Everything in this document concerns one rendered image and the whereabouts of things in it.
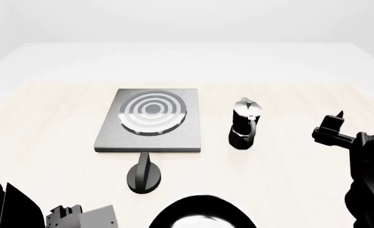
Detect black moka pot silver lid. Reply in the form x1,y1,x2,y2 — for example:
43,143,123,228
228,96,264,151

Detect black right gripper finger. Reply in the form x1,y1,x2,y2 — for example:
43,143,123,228
320,110,345,134

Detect grey left wrist box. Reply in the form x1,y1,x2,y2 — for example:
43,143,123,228
77,205,120,228

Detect round ringed stove burner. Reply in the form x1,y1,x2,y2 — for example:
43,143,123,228
118,89,188,137

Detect grey square stove base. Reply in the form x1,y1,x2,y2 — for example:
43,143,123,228
94,88,202,154

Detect black stove knob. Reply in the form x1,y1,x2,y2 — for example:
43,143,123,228
126,151,163,195

